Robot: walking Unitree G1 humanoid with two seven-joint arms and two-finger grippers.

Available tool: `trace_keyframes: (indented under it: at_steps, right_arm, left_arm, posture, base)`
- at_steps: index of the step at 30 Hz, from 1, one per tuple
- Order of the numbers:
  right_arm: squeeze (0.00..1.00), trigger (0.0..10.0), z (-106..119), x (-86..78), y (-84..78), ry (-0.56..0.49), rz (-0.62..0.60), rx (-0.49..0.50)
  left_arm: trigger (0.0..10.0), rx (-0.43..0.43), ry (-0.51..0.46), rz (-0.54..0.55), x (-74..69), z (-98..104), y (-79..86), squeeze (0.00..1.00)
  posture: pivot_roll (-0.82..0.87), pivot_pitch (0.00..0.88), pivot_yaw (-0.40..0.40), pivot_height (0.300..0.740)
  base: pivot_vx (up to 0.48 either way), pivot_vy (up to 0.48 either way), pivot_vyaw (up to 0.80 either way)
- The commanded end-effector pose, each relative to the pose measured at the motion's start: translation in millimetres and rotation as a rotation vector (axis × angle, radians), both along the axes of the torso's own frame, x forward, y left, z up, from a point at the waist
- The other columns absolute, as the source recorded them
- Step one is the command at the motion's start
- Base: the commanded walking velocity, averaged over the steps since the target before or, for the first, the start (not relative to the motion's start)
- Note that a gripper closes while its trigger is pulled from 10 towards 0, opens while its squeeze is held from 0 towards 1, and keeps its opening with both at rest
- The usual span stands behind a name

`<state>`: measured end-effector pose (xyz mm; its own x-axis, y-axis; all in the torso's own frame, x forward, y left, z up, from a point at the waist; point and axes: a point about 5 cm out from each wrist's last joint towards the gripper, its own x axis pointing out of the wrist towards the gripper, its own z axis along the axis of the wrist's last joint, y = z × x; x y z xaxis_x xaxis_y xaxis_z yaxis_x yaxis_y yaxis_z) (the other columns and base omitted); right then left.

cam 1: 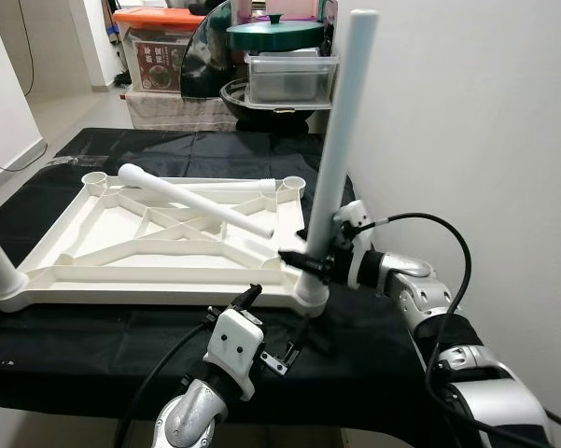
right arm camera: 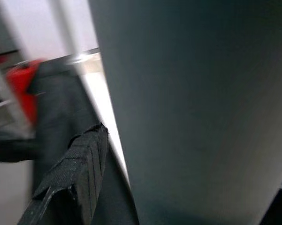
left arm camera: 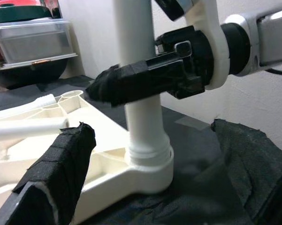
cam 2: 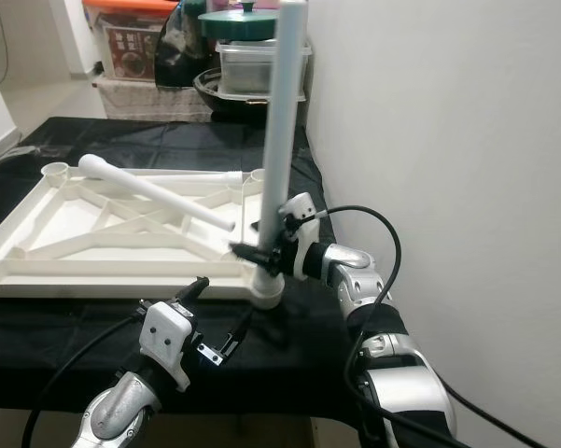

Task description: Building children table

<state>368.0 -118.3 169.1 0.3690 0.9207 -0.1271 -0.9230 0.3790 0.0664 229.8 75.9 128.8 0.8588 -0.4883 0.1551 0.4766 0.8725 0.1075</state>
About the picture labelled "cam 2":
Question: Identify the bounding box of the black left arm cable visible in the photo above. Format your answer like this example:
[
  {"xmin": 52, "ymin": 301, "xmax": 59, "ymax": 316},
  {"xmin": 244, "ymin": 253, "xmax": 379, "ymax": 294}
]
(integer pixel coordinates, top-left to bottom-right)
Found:
[{"xmin": 21, "ymin": 303, "xmax": 152, "ymax": 448}]

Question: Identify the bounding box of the white plastic table top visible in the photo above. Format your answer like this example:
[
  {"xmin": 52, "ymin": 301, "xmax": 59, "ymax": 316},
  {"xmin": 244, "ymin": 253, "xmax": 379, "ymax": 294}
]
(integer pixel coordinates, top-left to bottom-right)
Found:
[{"xmin": 0, "ymin": 161, "xmax": 286, "ymax": 301}]

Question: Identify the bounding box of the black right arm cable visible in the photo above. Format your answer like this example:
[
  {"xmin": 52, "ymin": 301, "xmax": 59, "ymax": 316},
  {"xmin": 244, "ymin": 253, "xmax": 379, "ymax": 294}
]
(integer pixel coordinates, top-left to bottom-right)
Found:
[{"xmin": 317, "ymin": 205, "xmax": 561, "ymax": 448}]

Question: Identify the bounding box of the black round pan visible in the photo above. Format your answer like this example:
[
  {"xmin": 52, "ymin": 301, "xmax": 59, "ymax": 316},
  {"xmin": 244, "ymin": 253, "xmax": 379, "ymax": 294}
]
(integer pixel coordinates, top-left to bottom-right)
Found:
[{"xmin": 194, "ymin": 70, "xmax": 309, "ymax": 120}]

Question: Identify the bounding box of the black plastic bag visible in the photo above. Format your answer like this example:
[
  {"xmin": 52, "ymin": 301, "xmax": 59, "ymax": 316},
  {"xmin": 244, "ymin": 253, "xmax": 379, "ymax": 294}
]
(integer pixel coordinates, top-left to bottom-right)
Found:
[{"xmin": 159, "ymin": 0, "xmax": 225, "ymax": 90}]

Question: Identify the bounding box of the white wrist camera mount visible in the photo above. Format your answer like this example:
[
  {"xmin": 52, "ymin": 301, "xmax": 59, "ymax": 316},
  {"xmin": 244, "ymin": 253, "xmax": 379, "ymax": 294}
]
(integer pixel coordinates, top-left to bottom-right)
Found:
[
  {"xmin": 140, "ymin": 301, "xmax": 202, "ymax": 393},
  {"xmin": 282, "ymin": 191, "xmax": 323, "ymax": 279}
]

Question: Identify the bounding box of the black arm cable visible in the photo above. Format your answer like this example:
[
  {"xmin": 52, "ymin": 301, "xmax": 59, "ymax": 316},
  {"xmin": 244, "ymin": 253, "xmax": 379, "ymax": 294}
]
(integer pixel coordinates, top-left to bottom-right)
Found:
[
  {"xmin": 21, "ymin": 303, "xmax": 152, "ymax": 448},
  {"xmin": 317, "ymin": 205, "xmax": 561, "ymax": 448}
]

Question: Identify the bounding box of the green lid with knob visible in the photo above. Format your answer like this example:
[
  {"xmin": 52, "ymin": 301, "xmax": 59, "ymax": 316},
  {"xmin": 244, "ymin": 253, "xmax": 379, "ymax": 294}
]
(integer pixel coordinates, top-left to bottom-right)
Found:
[{"xmin": 198, "ymin": 2, "xmax": 286, "ymax": 40}]

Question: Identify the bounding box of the clear box with orange lid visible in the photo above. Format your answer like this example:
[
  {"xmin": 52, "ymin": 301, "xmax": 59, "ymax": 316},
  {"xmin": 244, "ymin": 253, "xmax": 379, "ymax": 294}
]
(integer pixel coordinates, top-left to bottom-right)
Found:
[{"xmin": 82, "ymin": 0, "xmax": 178, "ymax": 83}]

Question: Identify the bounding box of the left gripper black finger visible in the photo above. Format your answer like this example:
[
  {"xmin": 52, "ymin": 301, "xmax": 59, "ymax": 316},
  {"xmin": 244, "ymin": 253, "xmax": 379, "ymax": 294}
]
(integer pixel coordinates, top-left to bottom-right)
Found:
[
  {"xmin": 217, "ymin": 306, "xmax": 259, "ymax": 367},
  {"xmin": 171, "ymin": 274, "xmax": 212, "ymax": 311}
]

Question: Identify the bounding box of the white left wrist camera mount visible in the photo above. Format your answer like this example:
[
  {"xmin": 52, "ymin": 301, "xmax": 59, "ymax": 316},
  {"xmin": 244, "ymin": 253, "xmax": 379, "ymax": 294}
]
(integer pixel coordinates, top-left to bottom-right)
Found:
[{"xmin": 140, "ymin": 301, "xmax": 202, "ymax": 393}]

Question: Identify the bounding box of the grey speckled ledge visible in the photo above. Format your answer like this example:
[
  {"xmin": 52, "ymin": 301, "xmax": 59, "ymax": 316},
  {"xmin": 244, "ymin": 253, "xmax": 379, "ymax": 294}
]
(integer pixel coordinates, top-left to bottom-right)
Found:
[{"xmin": 95, "ymin": 79, "xmax": 216, "ymax": 122}]

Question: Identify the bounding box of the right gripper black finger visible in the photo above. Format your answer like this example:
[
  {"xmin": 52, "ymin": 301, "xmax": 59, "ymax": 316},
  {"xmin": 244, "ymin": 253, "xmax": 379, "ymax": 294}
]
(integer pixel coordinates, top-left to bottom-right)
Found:
[{"xmin": 228, "ymin": 239, "xmax": 276, "ymax": 269}]

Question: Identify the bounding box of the clear plastic container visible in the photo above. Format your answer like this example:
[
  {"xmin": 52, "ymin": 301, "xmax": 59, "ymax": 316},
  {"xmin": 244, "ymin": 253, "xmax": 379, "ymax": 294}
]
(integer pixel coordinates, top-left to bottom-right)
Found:
[{"xmin": 217, "ymin": 39, "xmax": 314, "ymax": 99}]

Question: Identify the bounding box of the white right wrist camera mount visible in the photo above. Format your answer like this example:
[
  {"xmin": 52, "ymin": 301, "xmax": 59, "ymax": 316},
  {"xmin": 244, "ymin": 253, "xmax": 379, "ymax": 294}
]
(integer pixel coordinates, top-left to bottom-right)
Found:
[{"xmin": 282, "ymin": 191, "xmax": 323, "ymax": 279}]

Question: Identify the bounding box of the black tablecloth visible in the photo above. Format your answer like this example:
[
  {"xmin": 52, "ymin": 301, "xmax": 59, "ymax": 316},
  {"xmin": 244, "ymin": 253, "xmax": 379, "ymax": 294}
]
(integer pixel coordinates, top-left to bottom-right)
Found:
[{"xmin": 0, "ymin": 117, "xmax": 398, "ymax": 416}]

